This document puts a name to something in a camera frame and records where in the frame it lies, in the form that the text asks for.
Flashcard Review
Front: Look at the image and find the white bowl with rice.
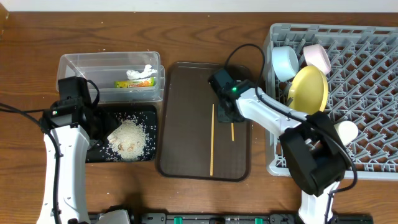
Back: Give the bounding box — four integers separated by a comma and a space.
303, 44, 331, 75

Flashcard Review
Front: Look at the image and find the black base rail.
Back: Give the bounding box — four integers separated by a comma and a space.
89, 213, 374, 224

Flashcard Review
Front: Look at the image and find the small pale green cup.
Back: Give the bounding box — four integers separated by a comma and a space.
334, 121, 359, 146

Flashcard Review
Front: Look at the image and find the wooden chopstick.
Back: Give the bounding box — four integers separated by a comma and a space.
210, 104, 215, 176
231, 123, 234, 141

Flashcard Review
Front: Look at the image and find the black plastic waste tray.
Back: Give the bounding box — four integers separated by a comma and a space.
86, 105, 158, 163

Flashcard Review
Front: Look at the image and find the clear plastic waste bin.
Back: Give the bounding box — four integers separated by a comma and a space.
57, 51, 165, 103

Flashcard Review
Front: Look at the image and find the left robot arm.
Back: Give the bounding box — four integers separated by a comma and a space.
37, 77, 121, 223

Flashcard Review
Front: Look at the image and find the white tissue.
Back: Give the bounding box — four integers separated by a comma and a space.
126, 64, 157, 80

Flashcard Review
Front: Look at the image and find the green snack wrapper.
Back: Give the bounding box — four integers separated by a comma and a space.
114, 77, 156, 88

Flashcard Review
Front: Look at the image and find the light blue bowl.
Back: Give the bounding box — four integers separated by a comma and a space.
271, 46, 299, 82

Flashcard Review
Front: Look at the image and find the pile of white rice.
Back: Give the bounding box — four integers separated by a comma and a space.
106, 115, 156, 162

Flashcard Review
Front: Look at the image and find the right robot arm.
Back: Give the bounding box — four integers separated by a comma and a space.
208, 68, 350, 223

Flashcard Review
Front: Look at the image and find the grey dishwasher rack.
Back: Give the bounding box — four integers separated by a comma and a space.
263, 23, 397, 180

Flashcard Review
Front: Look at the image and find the brown plastic serving tray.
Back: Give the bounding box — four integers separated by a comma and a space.
156, 62, 251, 182

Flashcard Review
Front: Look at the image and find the yellow round plate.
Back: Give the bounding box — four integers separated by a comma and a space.
288, 65, 328, 114

